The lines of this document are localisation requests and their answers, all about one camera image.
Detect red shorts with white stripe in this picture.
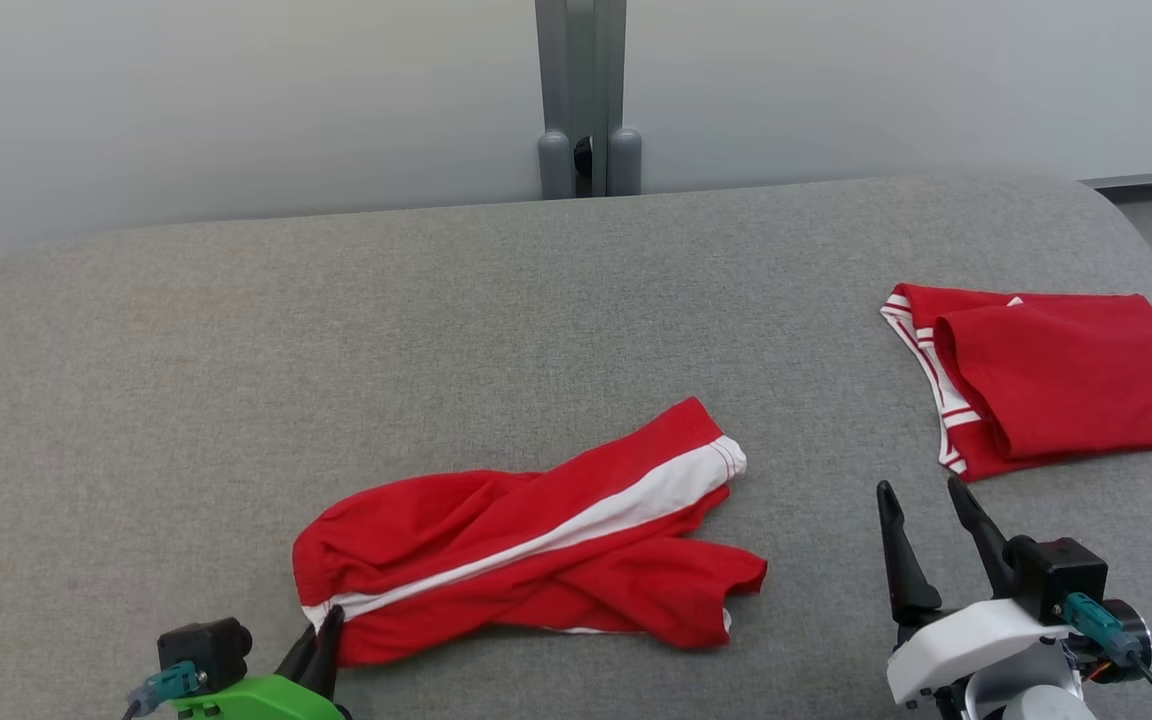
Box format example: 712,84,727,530
290,396,770,669

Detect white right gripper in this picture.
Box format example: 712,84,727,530
875,475,1073,713

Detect grey partition post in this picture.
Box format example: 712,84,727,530
533,0,644,200

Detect left camera cable teal plug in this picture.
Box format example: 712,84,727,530
120,659,209,720

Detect right camera cable teal plug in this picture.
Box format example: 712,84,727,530
1061,591,1152,720

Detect camera cable teal plug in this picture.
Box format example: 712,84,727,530
1061,591,1152,720
120,659,209,720

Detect grey fabric sofa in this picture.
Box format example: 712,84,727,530
0,175,1152,720

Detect red white numbered jersey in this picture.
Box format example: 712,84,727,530
879,282,1152,484

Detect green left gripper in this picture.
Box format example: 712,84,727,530
169,604,353,720

